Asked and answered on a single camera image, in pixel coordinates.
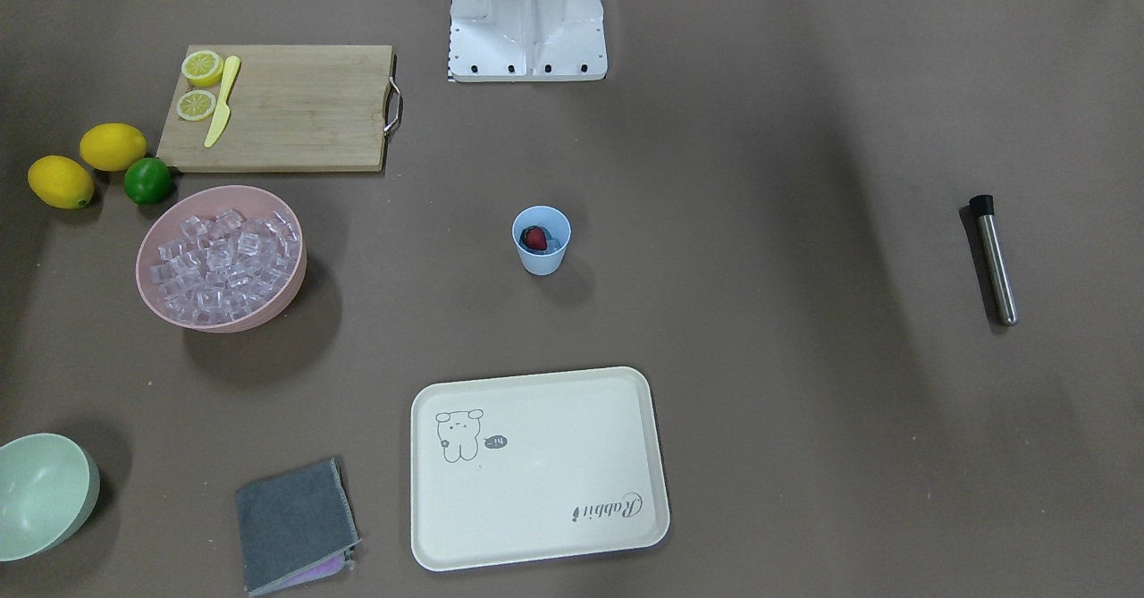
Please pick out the yellow plastic knife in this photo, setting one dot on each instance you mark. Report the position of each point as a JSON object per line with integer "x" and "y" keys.
{"x": 222, "y": 112}

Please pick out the light green bowl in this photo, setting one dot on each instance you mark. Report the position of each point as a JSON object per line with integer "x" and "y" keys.
{"x": 49, "y": 487}

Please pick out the yellow lemon farther out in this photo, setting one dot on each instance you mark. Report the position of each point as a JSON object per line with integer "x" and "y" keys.
{"x": 61, "y": 182}

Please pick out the yellow lemon nearer board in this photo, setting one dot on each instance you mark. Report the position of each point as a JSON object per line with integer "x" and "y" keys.
{"x": 112, "y": 147}

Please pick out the steel muddler black tip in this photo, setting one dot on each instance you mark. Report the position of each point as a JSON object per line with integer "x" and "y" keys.
{"x": 983, "y": 211}

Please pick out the green lime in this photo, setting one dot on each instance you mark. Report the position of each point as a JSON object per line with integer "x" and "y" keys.
{"x": 148, "y": 181}

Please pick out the wooden cutting board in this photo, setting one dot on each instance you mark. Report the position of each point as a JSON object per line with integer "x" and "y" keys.
{"x": 294, "y": 108}

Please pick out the pink bowl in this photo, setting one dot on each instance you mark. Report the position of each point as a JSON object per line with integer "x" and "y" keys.
{"x": 251, "y": 202}

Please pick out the lemon slice near knife tip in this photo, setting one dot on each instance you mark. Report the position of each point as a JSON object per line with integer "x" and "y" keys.
{"x": 195, "y": 105}

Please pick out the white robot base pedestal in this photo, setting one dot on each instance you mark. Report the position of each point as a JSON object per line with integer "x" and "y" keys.
{"x": 527, "y": 40}

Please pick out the lemon slice near knife handle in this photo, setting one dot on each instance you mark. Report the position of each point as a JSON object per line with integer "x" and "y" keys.
{"x": 203, "y": 68}

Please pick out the cream rabbit tray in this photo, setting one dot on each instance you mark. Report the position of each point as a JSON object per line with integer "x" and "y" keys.
{"x": 530, "y": 467}

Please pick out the clear ice cubes pile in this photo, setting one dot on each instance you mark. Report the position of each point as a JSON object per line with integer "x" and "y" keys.
{"x": 225, "y": 268}

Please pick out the red strawberry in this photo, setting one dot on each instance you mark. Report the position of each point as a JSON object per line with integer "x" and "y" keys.
{"x": 534, "y": 239}

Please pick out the light blue plastic cup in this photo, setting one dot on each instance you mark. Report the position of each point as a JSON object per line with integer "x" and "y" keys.
{"x": 555, "y": 223}

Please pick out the grey folded cloth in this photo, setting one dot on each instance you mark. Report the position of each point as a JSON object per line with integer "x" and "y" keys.
{"x": 295, "y": 528}

